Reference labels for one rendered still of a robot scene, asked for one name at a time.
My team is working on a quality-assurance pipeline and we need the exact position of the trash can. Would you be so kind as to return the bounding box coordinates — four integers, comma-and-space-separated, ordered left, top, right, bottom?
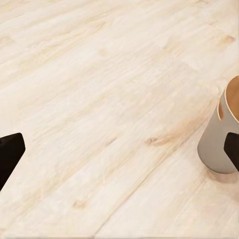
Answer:
197, 75, 239, 174

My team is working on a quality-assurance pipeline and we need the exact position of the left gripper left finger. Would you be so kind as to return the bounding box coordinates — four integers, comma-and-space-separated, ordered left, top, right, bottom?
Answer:
0, 132, 25, 191

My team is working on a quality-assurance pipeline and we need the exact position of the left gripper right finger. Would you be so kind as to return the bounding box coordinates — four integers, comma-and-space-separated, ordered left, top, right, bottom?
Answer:
224, 132, 239, 172

